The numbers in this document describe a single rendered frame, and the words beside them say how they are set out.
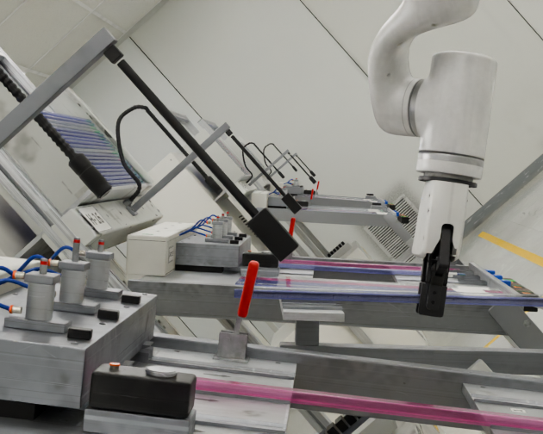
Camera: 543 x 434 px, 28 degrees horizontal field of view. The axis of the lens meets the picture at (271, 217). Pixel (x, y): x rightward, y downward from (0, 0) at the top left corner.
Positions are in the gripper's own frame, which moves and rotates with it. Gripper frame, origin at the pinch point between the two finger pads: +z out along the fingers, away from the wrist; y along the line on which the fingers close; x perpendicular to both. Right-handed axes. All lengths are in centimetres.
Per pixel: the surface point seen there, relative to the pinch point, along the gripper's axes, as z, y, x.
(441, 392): 8.7, 21.5, -1.0
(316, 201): -25, -555, 9
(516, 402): 7.7, 29.1, 5.3
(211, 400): 9, 43, -25
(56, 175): -10, -68, -63
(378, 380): 8.4, 21.1, -7.8
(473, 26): -182, -704, 118
